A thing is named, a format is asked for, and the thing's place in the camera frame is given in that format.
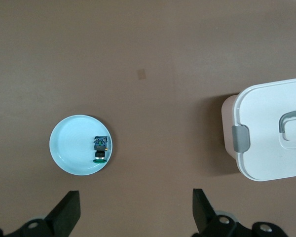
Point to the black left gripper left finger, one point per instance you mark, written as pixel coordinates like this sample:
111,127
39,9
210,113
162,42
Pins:
61,214

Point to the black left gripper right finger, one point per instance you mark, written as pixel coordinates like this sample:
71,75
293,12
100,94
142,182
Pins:
207,214

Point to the light blue round plate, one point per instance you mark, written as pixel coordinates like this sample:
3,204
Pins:
74,148

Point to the green push-button switch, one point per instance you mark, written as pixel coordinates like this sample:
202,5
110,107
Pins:
100,148

